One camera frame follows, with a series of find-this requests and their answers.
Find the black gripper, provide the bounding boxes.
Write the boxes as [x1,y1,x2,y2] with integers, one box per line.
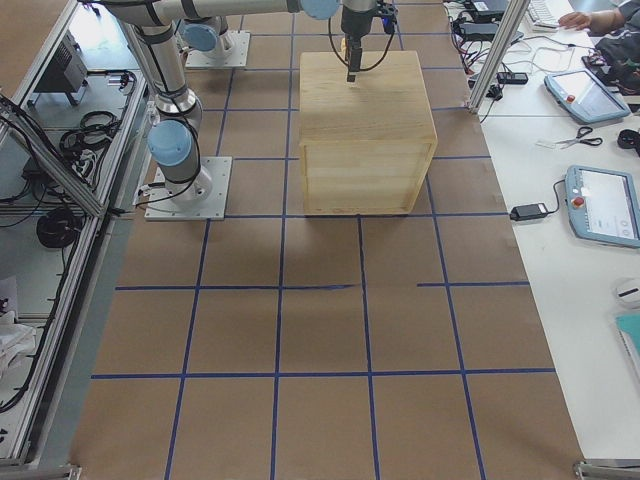
[341,0,397,83]

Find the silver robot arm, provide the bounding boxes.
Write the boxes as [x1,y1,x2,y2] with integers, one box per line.
[99,1,397,204]
[176,16,232,58]

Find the light wooden drawer cabinet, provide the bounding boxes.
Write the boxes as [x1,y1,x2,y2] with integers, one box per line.
[299,51,438,215]

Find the person's hand on desk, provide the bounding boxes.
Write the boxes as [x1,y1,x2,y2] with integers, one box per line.
[558,12,592,30]

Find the far blue teach pendant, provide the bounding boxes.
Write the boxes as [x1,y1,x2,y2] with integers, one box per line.
[544,69,631,125]

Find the blue teach pendant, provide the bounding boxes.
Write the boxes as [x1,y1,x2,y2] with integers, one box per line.
[565,165,639,249]
[544,69,631,125]

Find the black power adapter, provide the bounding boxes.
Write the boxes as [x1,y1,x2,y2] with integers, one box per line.
[509,203,549,222]

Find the near blue teach pendant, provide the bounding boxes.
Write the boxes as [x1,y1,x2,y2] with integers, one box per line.
[565,165,639,249]

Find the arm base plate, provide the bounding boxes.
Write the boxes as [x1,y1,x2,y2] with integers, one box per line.
[186,30,251,70]
[144,156,232,221]

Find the aluminium frame post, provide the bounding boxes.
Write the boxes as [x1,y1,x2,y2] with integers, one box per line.
[467,0,529,114]

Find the black handled scissors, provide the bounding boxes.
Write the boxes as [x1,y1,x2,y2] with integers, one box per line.
[556,126,603,149]

